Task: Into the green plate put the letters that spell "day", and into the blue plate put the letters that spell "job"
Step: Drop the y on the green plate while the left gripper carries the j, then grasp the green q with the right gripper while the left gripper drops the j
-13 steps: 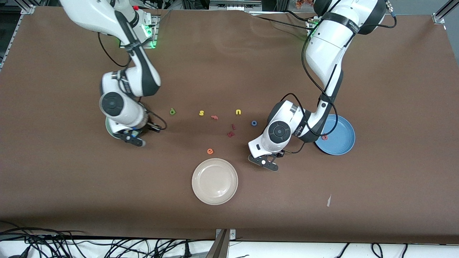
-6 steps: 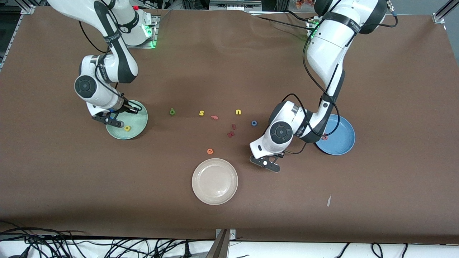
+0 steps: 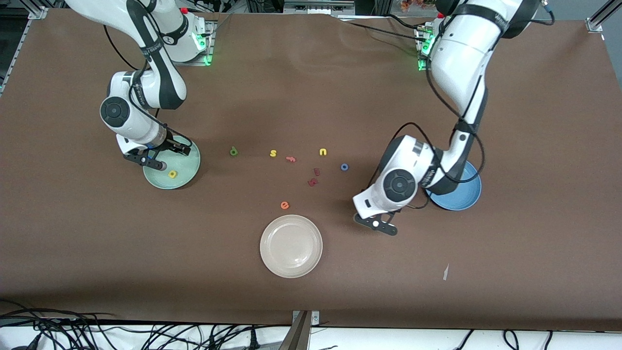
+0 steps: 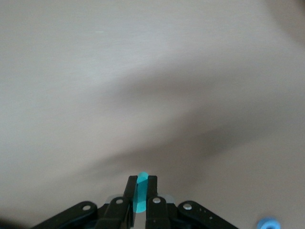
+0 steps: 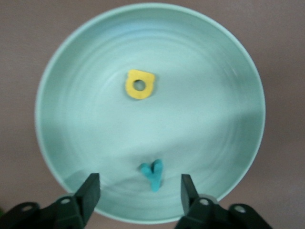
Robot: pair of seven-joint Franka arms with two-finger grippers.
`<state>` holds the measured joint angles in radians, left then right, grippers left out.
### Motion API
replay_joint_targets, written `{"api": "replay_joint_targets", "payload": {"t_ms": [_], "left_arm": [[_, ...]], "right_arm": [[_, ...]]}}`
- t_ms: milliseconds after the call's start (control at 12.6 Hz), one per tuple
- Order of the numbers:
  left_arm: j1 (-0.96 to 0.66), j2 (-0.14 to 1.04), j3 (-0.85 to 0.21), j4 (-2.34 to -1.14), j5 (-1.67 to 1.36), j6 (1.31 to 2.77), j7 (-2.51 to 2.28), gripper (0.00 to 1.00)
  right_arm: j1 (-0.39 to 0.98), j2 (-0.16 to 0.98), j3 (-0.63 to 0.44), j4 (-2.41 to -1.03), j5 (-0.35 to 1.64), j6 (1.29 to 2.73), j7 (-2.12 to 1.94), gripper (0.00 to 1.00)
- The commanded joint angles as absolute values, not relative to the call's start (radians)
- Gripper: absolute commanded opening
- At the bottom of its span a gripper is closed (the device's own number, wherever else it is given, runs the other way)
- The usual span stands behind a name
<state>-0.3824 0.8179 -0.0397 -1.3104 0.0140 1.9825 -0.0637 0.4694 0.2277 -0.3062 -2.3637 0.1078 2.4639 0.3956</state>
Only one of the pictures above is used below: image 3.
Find green plate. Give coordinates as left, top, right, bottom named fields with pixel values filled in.
left=143, top=137, right=201, bottom=190

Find blue plate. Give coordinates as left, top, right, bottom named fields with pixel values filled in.
left=425, top=160, right=483, bottom=211

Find beige plate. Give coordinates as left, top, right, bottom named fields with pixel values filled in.
left=259, top=214, right=323, bottom=279

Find brown table cover sheet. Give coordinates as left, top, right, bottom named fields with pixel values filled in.
left=0, top=11, right=622, bottom=332

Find grey slanted beam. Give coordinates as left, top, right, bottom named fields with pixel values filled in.
left=278, top=311, right=311, bottom=350

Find grey metal box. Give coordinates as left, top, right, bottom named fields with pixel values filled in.
left=283, top=0, right=356, bottom=15

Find orange dried flowers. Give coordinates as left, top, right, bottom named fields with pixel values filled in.
left=399, top=0, right=438, bottom=13

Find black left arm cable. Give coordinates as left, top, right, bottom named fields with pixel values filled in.
left=369, top=0, right=557, bottom=210

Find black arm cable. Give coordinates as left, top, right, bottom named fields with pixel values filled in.
left=102, top=22, right=194, bottom=146
left=369, top=0, right=557, bottom=210

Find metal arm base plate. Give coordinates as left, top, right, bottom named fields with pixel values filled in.
left=416, top=27, right=434, bottom=73
left=162, top=19, right=215, bottom=67

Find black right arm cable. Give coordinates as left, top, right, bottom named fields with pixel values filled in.
left=102, top=22, right=194, bottom=146

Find aluminium frame rail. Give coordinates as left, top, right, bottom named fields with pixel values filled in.
left=0, top=0, right=49, bottom=95
left=586, top=0, right=622, bottom=34

